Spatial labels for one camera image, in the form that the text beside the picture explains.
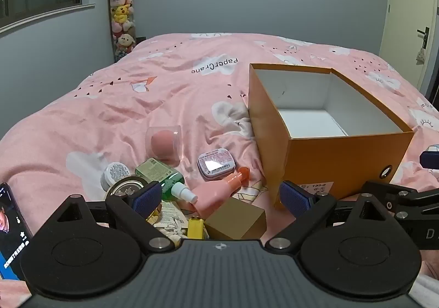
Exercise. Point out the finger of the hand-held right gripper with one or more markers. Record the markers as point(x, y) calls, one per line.
point(429, 159)
point(387, 198)

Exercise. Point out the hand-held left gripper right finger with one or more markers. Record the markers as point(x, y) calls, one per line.
point(294, 199)

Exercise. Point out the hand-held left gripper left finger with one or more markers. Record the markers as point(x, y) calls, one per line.
point(148, 197)

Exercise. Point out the round dark-lidded tin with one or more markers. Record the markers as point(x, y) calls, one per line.
point(127, 188)

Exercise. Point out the green spray bottle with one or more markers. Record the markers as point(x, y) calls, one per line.
point(154, 171)

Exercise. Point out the white labelled packet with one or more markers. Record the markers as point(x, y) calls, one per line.
point(171, 213)

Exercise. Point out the white round jar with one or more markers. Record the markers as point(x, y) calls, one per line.
point(115, 174)

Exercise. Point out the pink makeup sponge clear case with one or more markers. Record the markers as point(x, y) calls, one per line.
point(163, 143)

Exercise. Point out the orange cardboard box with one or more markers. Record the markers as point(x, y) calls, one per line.
point(343, 164)

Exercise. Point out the small yellow packet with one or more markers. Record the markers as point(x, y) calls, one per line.
point(195, 229)

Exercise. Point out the small brown cardboard box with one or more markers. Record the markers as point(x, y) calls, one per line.
point(236, 222)

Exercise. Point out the pink bottle orange cap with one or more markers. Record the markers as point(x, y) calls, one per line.
point(212, 195)

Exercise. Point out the small pink rectangular tin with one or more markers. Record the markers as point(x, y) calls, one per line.
point(216, 164)

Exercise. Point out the white cloth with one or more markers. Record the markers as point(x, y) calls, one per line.
point(430, 284)

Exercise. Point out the pink printed blanket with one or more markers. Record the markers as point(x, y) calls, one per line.
point(137, 105)

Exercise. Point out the small hanging pouch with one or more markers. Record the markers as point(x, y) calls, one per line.
point(420, 53)

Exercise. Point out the black smartphone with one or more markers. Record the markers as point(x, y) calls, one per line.
point(13, 225)

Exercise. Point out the cream door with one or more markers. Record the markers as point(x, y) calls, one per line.
point(404, 20)

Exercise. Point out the clear tube of plush toys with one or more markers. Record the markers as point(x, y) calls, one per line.
point(121, 13)

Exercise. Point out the grey window sill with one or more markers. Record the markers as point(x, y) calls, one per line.
point(51, 15)

